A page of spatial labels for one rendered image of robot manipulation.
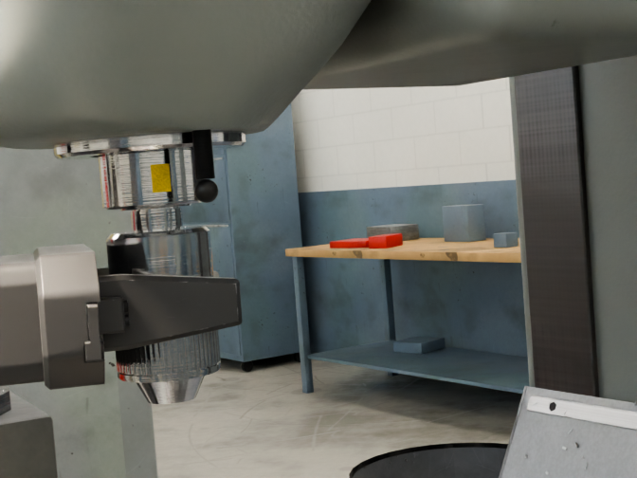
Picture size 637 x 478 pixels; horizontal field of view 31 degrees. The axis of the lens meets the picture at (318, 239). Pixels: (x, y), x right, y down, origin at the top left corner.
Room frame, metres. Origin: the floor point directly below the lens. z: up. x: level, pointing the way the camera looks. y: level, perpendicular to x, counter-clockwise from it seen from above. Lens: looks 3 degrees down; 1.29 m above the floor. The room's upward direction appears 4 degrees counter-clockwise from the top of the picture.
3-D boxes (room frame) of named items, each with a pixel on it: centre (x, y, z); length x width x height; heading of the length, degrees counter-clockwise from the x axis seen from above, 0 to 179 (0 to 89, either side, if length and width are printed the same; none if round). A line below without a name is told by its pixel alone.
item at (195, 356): (0.51, 0.07, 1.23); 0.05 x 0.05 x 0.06
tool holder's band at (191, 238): (0.51, 0.07, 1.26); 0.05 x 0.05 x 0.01
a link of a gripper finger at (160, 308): (0.48, 0.07, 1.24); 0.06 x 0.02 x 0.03; 104
